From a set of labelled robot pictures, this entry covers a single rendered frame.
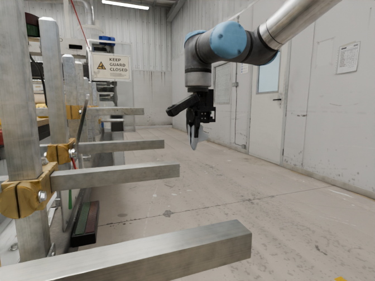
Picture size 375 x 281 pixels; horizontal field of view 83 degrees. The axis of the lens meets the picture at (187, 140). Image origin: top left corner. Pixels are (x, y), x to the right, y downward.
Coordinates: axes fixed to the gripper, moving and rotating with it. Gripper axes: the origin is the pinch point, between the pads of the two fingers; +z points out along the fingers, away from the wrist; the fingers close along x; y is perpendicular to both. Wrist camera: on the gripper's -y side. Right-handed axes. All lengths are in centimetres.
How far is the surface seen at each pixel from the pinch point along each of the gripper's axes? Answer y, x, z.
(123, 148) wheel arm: -23.0, -0.8, -1.3
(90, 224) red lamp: -32.3, -17.8, 12.6
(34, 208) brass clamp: -38, -32, 1
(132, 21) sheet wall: 94, 851, -347
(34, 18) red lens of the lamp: -42, -5, -34
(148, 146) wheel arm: -15.5, -1.0, -1.2
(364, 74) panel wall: 231, 83, -47
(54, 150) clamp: -40.0, -7.4, -3.1
